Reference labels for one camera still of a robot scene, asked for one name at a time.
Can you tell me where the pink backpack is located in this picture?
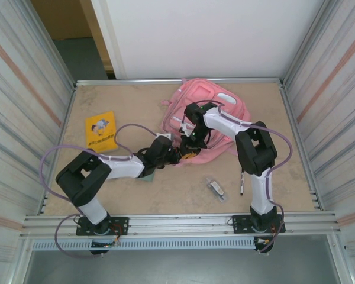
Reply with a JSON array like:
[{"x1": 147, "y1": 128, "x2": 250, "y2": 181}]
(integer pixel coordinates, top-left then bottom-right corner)
[{"x1": 159, "y1": 78, "x2": 252, "y2": 169}]

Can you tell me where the yellow book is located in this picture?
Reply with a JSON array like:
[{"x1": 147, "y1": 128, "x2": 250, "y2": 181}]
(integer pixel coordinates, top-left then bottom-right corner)
[{"x1": 85, "y1": 111, "x2": 121, "y2": 154}]

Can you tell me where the brown wooden board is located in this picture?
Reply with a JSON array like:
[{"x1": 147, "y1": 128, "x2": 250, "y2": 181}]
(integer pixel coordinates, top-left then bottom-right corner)
[{"x1": 31, "y1": 0, "x2": 113, "y2": 73}]

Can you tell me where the wide aluminium mounting rail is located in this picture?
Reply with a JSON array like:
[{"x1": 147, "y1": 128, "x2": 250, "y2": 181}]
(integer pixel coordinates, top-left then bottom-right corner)
[{"x1": 19, "y1": 210, "x2": 343, "y2": 240}]

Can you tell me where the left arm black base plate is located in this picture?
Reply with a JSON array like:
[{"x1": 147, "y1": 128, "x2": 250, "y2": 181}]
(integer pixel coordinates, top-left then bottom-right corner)
[{"x1": 76, "y1": 217, "x2": 130, "y2": 237}]

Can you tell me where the aluminium table frame rail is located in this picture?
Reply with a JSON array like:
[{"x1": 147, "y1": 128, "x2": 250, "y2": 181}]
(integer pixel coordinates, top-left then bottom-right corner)
[
  {"x1": 75, "y1": 77, "x2": 285, "y2": 87},
  {"x1": 278, "y1": 81, "x2": 325, "y2": 211},
  {"x1": 41, "y1": 84, "x2": 78, "y2": 215}
]

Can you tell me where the grey slotted cable duct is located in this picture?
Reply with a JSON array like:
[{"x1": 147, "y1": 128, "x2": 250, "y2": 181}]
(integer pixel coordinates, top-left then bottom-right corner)
[{"x1": 31, "y1": 238, "x2": 257, "y2": 251}]

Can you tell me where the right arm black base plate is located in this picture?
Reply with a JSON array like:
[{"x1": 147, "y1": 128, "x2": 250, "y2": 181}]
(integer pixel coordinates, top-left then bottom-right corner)
[{"x1": 231, "y1": 215, "x2": 285, "y2": 234}]

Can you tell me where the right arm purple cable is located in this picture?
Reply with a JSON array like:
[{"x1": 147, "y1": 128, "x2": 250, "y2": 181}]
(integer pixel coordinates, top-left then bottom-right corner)
[{"x1": 182, "y1": 100, "x2": 293, "y2": 255}]

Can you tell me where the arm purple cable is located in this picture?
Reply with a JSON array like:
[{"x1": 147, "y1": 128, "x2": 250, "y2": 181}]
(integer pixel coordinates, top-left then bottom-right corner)
[
  {"x1": 182, "y1": 100, "x2": 293, "y2": 255},
  {"x1": 40, "y1": 123, "x2": 174, "y2": 260}
]

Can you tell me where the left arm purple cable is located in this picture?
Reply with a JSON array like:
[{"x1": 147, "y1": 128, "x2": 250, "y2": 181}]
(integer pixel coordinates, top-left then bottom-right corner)
[{"x1": 40, "y1": 123, "x2": 174, "y2": 260}]

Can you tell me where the aluminium corner post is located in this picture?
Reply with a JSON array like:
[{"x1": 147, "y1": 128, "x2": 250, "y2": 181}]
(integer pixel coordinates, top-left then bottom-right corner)
[
  {"x1": 29, "y1": 0, "x2": 78, "y2": 89},
  {"x1": 282, "y1": 0, "x2": 332, "y2": 86}
]

